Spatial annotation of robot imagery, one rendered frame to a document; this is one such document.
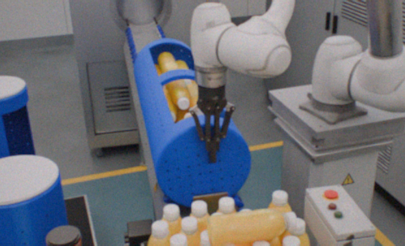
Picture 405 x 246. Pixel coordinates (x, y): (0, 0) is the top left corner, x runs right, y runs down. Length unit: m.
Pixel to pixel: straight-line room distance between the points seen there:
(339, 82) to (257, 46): 0.67
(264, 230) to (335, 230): 0.19
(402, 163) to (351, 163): 1.30
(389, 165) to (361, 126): 1.45
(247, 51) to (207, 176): 0.48
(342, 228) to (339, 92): 0.64
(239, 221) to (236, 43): 0.41
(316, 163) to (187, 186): 0.53
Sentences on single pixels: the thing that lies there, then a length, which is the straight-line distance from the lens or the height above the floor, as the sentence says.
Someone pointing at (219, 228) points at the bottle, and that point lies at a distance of 1.19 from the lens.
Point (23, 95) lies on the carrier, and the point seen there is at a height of 1.01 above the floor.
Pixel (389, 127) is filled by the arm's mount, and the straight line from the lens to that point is 1.98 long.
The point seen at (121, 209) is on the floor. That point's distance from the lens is 3.33.
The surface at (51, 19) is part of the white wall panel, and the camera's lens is 6.48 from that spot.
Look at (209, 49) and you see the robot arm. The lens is 1.30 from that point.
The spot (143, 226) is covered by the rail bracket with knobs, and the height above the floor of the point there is 1.00.
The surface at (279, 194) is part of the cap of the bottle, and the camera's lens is 1.41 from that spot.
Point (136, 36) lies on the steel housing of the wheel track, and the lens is 3.43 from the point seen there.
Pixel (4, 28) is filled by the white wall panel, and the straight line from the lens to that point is 6.51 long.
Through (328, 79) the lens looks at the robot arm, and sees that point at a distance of 1.85.
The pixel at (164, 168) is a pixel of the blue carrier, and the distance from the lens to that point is 1.52.
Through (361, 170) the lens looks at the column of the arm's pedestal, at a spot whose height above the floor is 0.89.
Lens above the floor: 1.88
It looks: 25 degrees down
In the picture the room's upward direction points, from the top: 1 degrees counter-clockwise
